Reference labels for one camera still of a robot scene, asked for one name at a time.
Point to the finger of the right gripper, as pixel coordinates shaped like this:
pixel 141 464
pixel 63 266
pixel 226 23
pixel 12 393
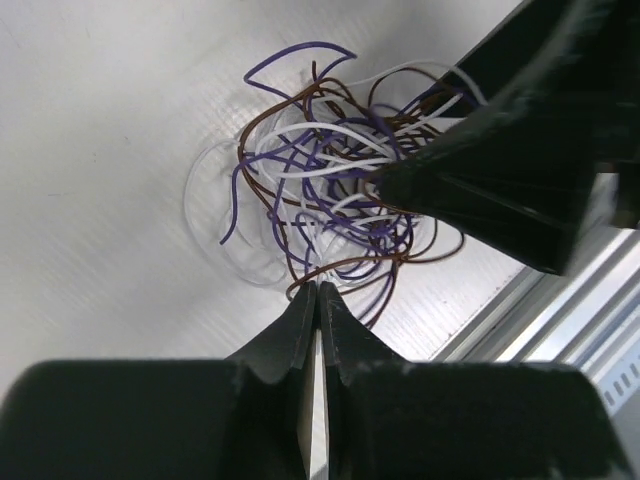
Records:
pixel 518 175
pixel 585 51

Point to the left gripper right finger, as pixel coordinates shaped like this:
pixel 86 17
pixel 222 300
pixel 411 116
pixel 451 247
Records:
pixel 390 418

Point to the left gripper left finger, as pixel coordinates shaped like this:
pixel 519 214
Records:
pixel 241 417

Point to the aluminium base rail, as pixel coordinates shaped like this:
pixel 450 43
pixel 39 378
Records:
pixel 532 304

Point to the slotted white cable duct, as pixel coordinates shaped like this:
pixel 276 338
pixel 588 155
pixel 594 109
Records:
pixel 618 381

